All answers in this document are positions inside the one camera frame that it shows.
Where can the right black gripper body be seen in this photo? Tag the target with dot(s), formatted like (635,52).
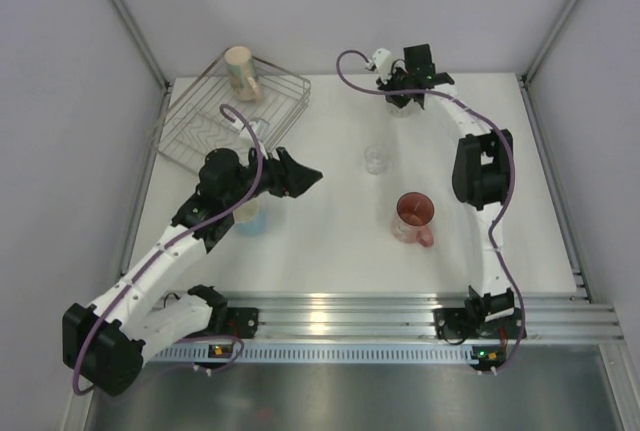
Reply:
(395,82)

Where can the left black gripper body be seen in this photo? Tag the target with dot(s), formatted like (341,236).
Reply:
(272,181)

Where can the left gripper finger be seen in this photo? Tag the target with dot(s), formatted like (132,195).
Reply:
(286,160)
(298,179)

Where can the white mug orange inside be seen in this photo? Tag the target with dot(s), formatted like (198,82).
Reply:
(402,112)

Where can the beige ceramic mug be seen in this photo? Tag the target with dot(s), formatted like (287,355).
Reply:
(242,74)

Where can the pink cartoon mug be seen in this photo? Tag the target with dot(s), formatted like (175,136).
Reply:
(411,222)

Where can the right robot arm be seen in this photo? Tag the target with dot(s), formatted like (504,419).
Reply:
(480,172)

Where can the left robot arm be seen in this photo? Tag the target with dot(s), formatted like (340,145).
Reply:
(110,340)

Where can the light blue mug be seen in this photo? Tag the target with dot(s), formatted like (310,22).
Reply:
(250,218)

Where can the clear glass cup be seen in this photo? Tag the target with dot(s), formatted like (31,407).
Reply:
(376,159)

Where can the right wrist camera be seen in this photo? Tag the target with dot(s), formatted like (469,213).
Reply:
(380,61)

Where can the wire dish rack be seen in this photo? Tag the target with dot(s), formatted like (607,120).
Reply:
(193,125)

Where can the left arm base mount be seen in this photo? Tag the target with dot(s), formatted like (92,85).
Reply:
(235,321)

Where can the perforated cable tray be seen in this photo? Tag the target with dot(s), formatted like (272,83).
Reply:
(265,353)

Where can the right aluminium frame post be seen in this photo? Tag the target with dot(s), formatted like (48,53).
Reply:
(554,32)

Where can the aluminium frame post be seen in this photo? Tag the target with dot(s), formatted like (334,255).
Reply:
(134,32)
(554,32)

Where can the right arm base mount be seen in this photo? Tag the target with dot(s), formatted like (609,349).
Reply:
(484,316)

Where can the left aluminium frame post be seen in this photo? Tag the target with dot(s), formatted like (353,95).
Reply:
(134,32)

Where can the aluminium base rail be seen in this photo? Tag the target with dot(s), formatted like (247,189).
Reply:
(409,317)

